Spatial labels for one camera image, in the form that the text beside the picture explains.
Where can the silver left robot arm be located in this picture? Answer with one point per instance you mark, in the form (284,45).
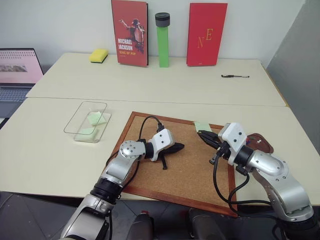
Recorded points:
(126,160)

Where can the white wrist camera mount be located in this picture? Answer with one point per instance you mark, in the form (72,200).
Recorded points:
(162,140)
(233,140)

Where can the green tube with grey cap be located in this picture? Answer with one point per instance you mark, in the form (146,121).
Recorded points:
(163,45)

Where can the wood-framed cork board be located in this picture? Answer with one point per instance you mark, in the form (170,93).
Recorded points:
(185,175)

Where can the grey laptop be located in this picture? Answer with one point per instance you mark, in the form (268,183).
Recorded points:
(17,67)

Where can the brown oval tray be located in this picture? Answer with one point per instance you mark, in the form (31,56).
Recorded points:
(263,147)

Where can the clear plastic box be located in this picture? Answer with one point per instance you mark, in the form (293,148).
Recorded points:
(87,122)

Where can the red Michael Jackson book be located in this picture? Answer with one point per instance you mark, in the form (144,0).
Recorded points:
(130,32)

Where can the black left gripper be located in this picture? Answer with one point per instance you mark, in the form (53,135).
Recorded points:
(168,151)

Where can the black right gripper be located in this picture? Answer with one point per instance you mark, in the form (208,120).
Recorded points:
(224,149)

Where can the dark rounded shape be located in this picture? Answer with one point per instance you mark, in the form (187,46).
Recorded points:
(206,225)
(143,226)

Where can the black pen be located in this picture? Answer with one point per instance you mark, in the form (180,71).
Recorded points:
(235,76)

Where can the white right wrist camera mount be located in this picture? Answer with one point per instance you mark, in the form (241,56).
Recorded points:
(233,140)

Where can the red book with gold letters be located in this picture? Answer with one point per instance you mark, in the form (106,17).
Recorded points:
(206,37)

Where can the green sticky note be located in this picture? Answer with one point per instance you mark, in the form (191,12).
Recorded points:
(96,118)
(201,125)

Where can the yellow sponge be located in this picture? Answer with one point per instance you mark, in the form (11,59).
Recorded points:
(98,55)

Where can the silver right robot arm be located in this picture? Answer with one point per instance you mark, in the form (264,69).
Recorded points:
(280,175)

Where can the grey partition panel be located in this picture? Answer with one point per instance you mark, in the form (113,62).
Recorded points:
(297,62)

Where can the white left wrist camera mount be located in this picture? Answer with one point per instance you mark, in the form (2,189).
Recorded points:
(162,140)

